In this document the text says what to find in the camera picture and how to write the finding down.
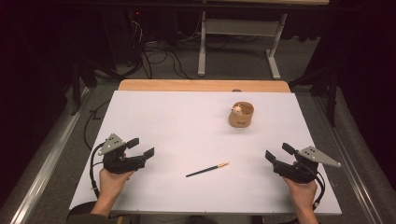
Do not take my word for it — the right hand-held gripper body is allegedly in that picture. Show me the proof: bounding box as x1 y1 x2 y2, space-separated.
273 146 342 184

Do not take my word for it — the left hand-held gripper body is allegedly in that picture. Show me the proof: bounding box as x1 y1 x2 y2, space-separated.
97 133 148 175

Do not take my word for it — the thin black floor cable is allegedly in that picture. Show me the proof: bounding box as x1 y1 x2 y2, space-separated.
82 98 112 151

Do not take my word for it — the tangle of floor cables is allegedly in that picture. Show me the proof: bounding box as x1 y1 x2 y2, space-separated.
124 18 265 80

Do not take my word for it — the aluminium floor rail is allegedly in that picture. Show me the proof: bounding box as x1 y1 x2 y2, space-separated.
8 87 92 224
312 94 382 224

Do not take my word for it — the white metal desk frame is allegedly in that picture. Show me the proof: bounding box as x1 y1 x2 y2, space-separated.
197 10 289 80

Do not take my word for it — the person's left hand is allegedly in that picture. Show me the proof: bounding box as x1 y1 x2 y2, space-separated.
98 167 135 203

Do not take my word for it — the person's right hand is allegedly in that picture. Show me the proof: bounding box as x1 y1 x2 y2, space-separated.
282 175 318 210

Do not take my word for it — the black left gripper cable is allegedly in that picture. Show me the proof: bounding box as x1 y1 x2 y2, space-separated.
89 142 107 200

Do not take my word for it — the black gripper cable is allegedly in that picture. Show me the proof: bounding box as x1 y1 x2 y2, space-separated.
306 164 327 210
89 142 107 200

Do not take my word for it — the black metal stand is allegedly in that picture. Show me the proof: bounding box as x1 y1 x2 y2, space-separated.
70 57 98 117
289 63 341 128

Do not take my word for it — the white table mat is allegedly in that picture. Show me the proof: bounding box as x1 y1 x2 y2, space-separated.
68 90 343 217

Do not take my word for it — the dark pencil with orange tip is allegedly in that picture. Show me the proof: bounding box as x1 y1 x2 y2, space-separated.
185 161 231 178

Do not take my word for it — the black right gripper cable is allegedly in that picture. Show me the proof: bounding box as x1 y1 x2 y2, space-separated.
306 164 327 210

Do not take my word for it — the tan round pen holder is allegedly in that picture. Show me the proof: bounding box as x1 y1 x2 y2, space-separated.
228 101 255 129

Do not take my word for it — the black computer tower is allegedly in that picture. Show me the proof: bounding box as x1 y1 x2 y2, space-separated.
101 8 143 71

